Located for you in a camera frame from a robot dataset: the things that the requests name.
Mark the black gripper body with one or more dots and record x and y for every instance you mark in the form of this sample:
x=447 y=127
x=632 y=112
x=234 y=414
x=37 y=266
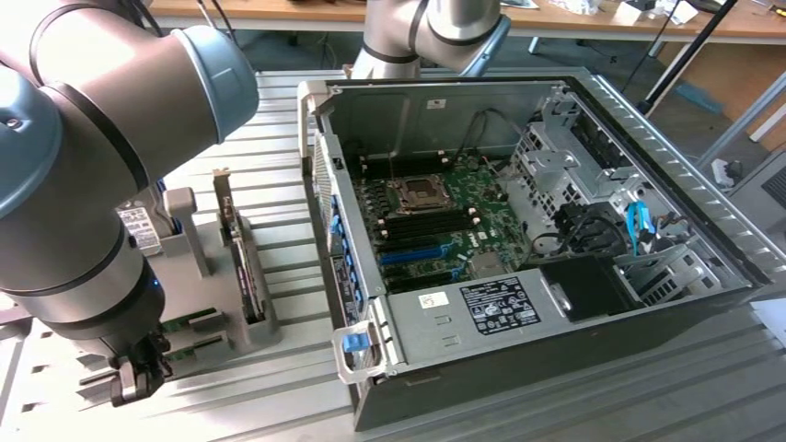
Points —
x=93 y=329

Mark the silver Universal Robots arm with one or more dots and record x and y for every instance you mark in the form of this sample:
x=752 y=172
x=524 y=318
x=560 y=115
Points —
x=93 y=138

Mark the green RAM stick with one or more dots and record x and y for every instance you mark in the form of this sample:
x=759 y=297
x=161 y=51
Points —
x=192 y=352
x=188 y=323

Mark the black RAM slot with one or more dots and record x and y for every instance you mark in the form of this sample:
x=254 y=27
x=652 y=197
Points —
x=429 y=221
x=432 y=233
x=403 y=166
x=403 y=159
x=431 y=227
x=427 y=214

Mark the grey parts rack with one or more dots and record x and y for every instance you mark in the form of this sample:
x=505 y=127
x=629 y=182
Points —
x=209 y=285

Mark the graphics card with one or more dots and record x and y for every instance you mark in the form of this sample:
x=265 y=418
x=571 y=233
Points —
x=242 y=258

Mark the blue case latch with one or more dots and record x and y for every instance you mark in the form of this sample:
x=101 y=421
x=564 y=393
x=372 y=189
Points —
x=353 y=344

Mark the black expansion slot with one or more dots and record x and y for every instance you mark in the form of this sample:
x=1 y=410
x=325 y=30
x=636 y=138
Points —
x=407 y=245
x=424 y=282

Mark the grey power supply unit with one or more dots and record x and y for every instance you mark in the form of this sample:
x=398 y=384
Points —
x=443 y=331

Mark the blue expansion slot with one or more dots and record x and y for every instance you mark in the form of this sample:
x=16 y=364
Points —
x=412 y=256

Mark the CPU socket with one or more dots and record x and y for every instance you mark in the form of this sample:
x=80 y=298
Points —
x=423 y=193

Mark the green motherboard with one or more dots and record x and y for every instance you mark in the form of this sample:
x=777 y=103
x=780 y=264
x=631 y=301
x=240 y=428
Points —
x=485 y=202

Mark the black open PC case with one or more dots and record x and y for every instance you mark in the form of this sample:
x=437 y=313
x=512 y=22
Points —
x=553 y=359

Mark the black fan shroud box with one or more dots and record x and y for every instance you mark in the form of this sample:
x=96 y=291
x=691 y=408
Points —
x=584 y=285

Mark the silver metal disk bay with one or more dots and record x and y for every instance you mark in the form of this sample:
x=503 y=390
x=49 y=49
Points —
x=553 y=175

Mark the white power strip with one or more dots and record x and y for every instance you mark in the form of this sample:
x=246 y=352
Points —
x=728 y=172

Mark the wooden desk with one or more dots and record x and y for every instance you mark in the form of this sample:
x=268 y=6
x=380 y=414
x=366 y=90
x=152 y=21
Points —
x=615 y=20

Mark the grey cabinet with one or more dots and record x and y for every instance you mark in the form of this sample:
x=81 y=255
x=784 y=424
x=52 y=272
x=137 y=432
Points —
x=765 y=189

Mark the black tripod pole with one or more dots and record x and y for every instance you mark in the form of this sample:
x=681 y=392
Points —
x=683 y=60

